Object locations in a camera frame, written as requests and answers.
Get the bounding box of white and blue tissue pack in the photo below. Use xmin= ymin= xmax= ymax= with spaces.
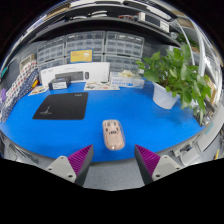
xmin=109 ymin=70 xmax=146 ymax=90

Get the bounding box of small sticker sheet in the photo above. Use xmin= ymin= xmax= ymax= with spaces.
xmin=28 ymin=85 xmax=50 ymax=97

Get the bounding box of red and blue patterned cloth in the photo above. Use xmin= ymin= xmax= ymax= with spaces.
xmin=0 ymin=59 xmax=38 ymax=111

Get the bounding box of wide sticker sheet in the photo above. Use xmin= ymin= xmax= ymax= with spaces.
xmin=83 ymin=81 xmax=120 ymax=92

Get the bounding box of green plant in white pot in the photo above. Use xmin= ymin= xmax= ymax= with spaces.
xmin=135 ymin=43 xmax=213 ymax=124

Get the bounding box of white keyboard box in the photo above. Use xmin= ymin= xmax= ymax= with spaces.
xmin=39 ymin=61 xmax=111 ymax=87

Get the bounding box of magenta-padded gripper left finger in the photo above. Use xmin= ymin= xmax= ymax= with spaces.
xmin=45 ymin=144 xmax=95 ymax=187

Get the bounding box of pink translucent computer mouse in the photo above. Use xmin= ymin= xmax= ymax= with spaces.
xmin=102 ymin=119 xmax=126 ymax=152

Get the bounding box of purple object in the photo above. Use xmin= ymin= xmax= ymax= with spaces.
xmin=0 ymin=88 xmax=7 ymax=103

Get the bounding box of black mouse pad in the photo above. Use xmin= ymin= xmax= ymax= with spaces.
xmin=32 ymin=92 xmax=89 ymax=121

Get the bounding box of yellow box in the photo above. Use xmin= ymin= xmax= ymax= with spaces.
xmin=69 ymin=49 xmax=93 ymax=64

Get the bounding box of white basket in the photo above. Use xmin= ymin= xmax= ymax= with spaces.
xmin=19 ymin=53 xmax=37 ymax=71

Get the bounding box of navy polka-dot cloth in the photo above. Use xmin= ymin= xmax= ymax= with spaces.
xmin=1 ymin=68 xmax=40 ymax=123

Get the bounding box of small black box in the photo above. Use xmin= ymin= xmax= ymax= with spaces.
xmin=48 ymin=76 xmax=72 ymax=91

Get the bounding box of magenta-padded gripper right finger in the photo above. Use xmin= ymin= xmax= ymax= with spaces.
xmin=134 ymin=144 xmax=183 ymax=186

